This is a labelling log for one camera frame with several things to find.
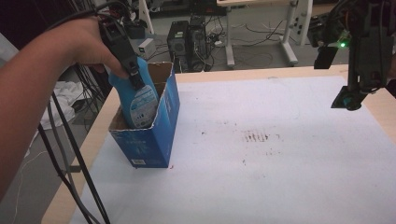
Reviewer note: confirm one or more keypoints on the person's right hand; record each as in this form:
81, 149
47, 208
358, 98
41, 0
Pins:
392, 77

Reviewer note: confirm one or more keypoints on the white table cover sheet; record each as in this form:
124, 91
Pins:
249, 186

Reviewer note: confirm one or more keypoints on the white stand leg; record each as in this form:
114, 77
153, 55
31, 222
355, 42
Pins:
145, 15

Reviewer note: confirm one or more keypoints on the blue cardboard box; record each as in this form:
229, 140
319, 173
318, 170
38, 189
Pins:
149, 146

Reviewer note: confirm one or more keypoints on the white desk frame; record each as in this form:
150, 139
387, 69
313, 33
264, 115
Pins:
229, 37

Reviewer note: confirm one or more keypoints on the black computer tower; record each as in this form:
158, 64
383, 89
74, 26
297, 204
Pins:
178, 40
199, 37

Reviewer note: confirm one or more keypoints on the person's left hand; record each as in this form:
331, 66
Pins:
84, 43

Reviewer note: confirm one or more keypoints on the white cloth on floor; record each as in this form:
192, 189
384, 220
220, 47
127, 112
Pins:
67, 93

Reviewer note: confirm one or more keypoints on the light wooden table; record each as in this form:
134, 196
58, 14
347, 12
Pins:
93, 133

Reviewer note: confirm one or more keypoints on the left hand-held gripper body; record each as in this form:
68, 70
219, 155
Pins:
120, 40

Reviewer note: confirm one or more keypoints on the small white box device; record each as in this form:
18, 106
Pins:
146, 48

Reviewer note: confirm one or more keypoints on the blue detergent bottle white cap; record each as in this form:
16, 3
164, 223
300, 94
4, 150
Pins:
143, 105

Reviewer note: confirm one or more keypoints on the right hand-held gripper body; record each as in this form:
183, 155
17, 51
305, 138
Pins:
370, 37

